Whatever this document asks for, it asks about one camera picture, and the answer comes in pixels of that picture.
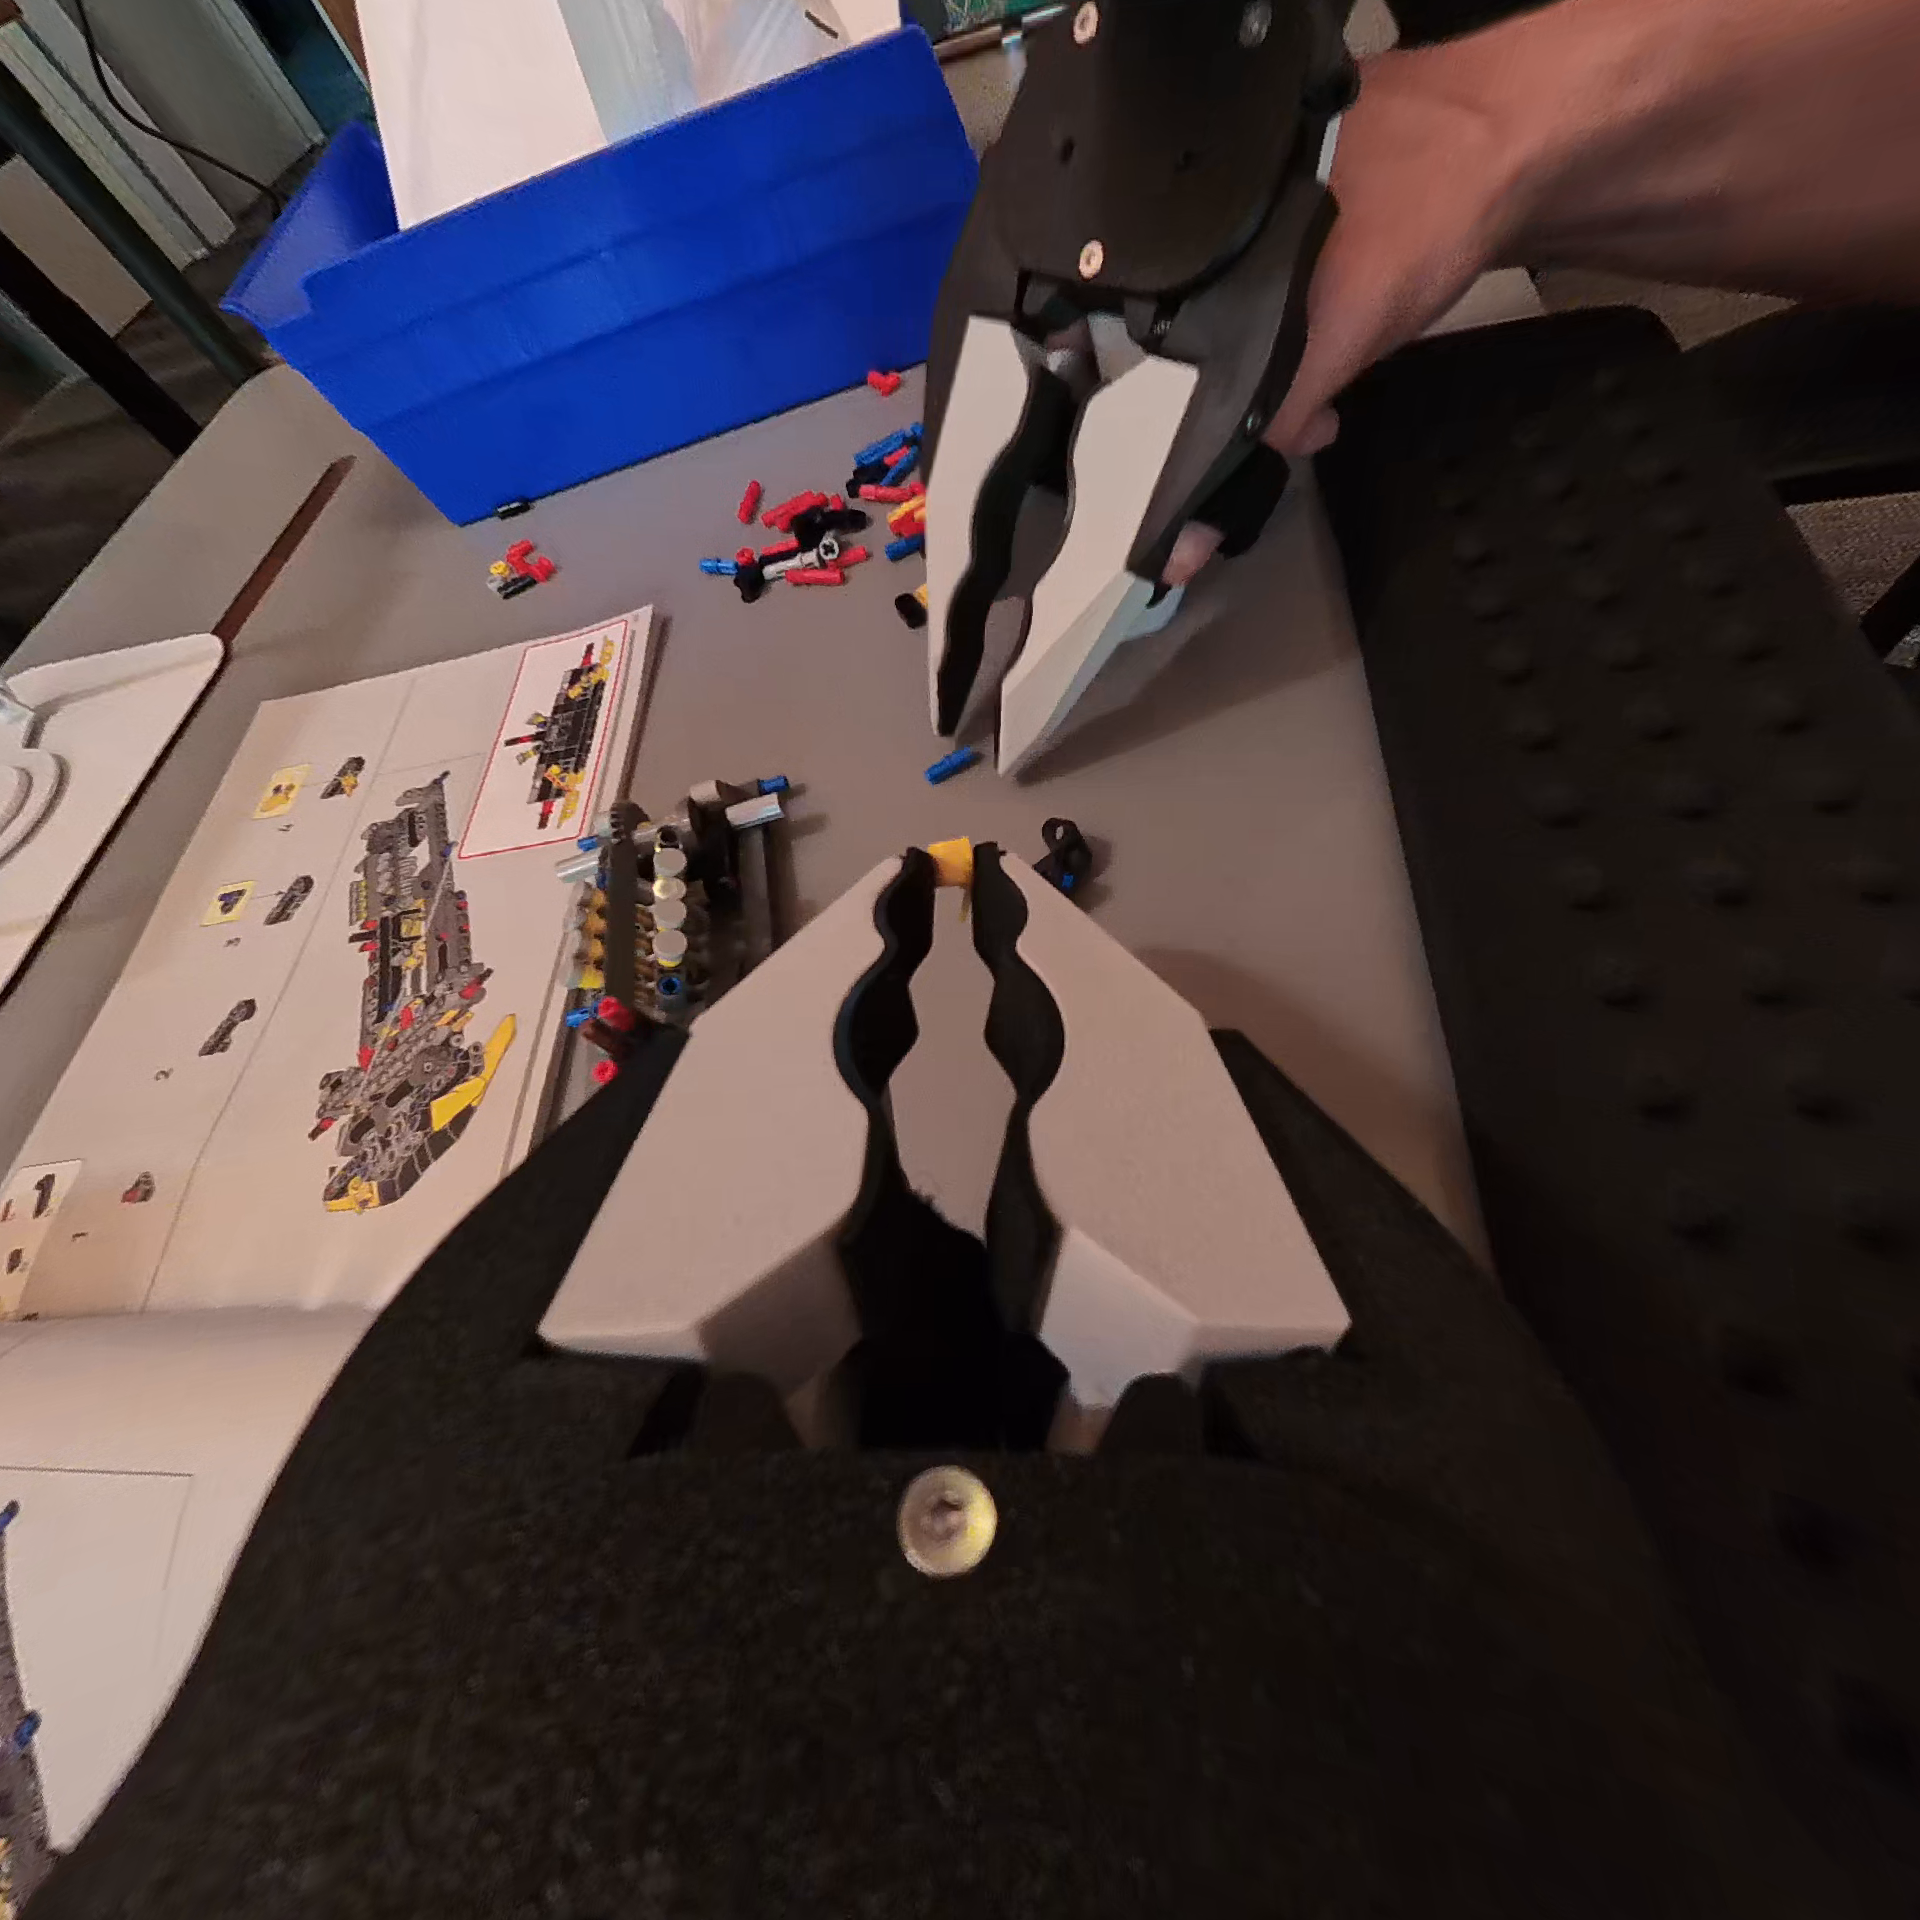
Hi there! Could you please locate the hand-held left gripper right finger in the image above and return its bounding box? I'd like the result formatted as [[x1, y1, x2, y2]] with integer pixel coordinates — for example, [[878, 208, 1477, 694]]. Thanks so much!
[[966, 841, 1352, 1414]]

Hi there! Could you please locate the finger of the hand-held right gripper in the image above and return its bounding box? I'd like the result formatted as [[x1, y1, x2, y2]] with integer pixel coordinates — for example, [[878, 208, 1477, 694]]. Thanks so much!
[[995, 357, 1204, 781], [924, 311, 1079, 739]]

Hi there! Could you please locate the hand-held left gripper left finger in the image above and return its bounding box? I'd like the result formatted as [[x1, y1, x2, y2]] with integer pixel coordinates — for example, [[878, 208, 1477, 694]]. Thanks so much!
[[535, 848, 941, 1408]]

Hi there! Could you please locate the lego car chassis assembly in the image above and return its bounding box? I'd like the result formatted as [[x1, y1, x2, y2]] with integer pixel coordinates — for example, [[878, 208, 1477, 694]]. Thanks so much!
[[556, 773, 797, 1088]]

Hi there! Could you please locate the person's right forearm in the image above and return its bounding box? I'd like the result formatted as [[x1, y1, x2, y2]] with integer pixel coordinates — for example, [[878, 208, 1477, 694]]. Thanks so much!
[[1486, 0, 1920, 312]]

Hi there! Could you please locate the pile of lego pins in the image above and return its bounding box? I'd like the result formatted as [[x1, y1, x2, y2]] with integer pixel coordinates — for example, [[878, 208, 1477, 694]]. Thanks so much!
[[696, 368, 940, 633]]

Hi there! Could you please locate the lego instruction booklet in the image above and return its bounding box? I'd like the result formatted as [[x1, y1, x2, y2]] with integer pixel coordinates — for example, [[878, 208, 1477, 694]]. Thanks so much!
[[0, 603, 657, 1870]]

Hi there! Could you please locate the person's right hand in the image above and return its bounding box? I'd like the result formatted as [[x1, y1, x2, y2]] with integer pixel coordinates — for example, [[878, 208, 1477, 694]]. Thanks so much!
[[1159, 29, 1520, 590]]

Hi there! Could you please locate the blue plastic bin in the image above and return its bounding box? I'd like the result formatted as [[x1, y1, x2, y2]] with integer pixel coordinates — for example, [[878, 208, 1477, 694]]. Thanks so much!
[[222, 22, 980, 527]]

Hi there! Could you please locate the black dimpled foam pad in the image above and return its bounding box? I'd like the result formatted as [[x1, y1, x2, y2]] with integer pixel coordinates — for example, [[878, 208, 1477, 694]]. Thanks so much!
[[1319, 306, 1920, 1920]]

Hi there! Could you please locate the white paper bag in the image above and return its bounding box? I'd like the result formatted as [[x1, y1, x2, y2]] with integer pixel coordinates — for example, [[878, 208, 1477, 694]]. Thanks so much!
[[351, 0, 910, 231]]

